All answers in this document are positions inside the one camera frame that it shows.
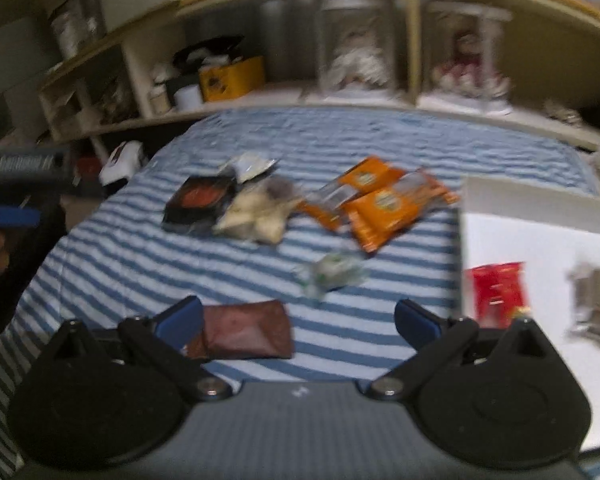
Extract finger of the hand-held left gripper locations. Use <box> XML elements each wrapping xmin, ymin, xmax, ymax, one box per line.
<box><xmin>0</xmin><ymin>206</ymin><xmax>44</xmax><ymax>230</ymax></box>
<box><xmin>55</xmin><ymin>175</ymin><xmax>107</xmax><ymax>201</ymax></box>

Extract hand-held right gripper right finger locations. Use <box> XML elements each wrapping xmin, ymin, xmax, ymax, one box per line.
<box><xmin>367</xmin><ymin>299</ymin><xmax>551</xmax><ymax>402</ymax></box>

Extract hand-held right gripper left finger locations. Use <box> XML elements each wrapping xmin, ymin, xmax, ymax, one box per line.
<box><xmin>50</xmin><ymin>295</ymin><xmax>234</xmax><ymax>404</ymax></box>

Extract reddish brown snack packet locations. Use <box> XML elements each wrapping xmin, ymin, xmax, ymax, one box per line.
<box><xmin>186</xmin><ymin>300</ymin><xmax>295</xmax><ymax>361</ymax></box>

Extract clear green candy wrapper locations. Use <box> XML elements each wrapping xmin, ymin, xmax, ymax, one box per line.
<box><xmin>295</xmin><ymin>252</ymin><xmax>371</xmax><ymax>302</ymax></box>

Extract black red snack packet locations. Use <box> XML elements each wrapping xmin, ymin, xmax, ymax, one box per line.
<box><xmin>162</xmin><ymin>175</ymin><xmax>238</xmax><ymax>233</ymax></box>

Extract orange snack packet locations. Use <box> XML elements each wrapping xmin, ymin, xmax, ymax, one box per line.
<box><xmin>342</xmin><ymin>170</ymin><xmax>461</xmax><ymax>256</ymax></box>
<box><xmin>297</xmin><ymin>156</ymin><xmax>408</xmax><ymax>233</ymax></box>

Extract beige snack packet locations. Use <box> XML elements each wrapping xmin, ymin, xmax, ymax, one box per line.
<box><xmin>212</xmin><ymin>185</ymin><xmax>301</xmax><ymax>246</ymax></box>

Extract white cardboard box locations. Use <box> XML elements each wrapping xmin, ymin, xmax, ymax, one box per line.
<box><xmin>457</xmin><ymin>175</ymin><xmax>600</xmax><ymax>453</ymax></box>

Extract cream silver snack packet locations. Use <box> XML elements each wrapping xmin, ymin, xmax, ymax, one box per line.
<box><xmin>219</xmin><ymin>151</ymin><xmax>281</xmax><ymax>182</ymax></box>

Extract white red device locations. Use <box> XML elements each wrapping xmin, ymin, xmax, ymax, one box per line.
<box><xmin>98</xmin><ymin>140</ymin><xmax>148</xmax><ymax>186</ymax></box>

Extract blue white striped blanket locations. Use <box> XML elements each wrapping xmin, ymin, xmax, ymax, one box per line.
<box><xmin>0</xmin><ymin>107</ymin><xmax>600</xmax><ymax>480</ymax></box>

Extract small jar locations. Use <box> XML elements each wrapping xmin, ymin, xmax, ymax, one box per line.
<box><xmin>150</xmin><ymin>85</ymin><xmax>173</xmax><ymax>115</ymax></box>

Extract white cup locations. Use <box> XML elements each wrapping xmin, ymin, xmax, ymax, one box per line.
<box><xmin>174</xmin><ymin>85</ymin><xmax>203</xmax><ymax>110</ymax></box>

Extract silver cylinder container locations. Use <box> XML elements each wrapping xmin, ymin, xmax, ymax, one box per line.
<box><xmin>50</xmin><ymin>7</ymin><xmax>83</xmax><ymax>58</ymax></box>
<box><xmin>80</xmin><ymin>0</ymin><xmax>107</xmax><ymax>41</ymax></box>

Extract yellow box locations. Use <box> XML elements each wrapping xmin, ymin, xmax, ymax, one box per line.
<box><xmin>198</xmin><ymin>56</ymin><xmax>267</xmax><ymax>103</ymax></box>

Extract grey brown snack packet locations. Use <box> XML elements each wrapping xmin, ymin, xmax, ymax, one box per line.
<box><xmin>565</xmin><ymin>262</ymin><xmax>600</xmax><ymax>346</ymax></box>

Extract black bag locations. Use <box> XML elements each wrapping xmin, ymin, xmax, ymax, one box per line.
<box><xmin>172</xmin><ymin>35</ymin><xmax>246</xmax><ymax>73</ymax></box>

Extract doll in red dress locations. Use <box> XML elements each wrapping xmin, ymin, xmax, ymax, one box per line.
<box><xmin>432</xmin><ymin>27</ymin><xmax>511</xmax><ymax>98</ymax></box>
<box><xmin>425</xmin><ymin>2</ymin><xmax>513</xmax><ymax>113</ymax></box>

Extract doll in cream dress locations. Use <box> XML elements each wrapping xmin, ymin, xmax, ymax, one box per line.
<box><xmin>327</xmin><ymin>27</ymin><xmax>388</xmax><ymax>88</ymax></box>

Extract wooden headboard shelf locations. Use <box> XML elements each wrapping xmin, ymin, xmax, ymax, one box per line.
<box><xmin>37</xmin><ymin>0</ymin><xmax>600</xmax><ymax>153</ymax></box>

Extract doll in white dress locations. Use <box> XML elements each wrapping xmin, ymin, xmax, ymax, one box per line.
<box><xmin>317</xmin><ymin>0</ymin><xmax>398</xmax><ymax>100</ymax></box>

